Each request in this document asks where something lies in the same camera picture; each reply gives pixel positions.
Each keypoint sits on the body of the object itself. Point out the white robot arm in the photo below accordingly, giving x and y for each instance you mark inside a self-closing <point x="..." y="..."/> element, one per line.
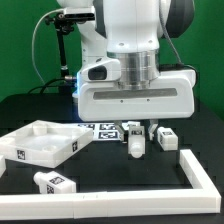
<point x="130" y="30"/>

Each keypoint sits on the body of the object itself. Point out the camera on stand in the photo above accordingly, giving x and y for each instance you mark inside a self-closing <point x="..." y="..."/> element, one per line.
<point x="79" y="14"/>

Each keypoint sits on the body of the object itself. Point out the black camera stand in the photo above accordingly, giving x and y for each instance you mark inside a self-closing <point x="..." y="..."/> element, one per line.
<point x="63" y="27"/>

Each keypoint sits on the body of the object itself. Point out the white square tabletop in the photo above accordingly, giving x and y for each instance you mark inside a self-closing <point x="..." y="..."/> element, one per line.
<point x="46" y="144"/>

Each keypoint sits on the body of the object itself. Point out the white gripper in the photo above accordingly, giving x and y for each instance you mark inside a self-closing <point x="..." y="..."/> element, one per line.
<point x="168" y="96"/>

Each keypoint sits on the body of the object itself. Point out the white marker sheet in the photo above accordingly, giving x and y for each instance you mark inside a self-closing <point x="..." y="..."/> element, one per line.
<point x="102" y="131"/>

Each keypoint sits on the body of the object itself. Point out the white U-shaped fence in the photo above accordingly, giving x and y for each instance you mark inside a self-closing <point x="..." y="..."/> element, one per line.
<point x="202" y="197"/>

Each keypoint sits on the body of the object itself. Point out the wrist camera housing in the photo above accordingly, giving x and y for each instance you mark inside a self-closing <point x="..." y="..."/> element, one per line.
<point x="104" y="70"/>

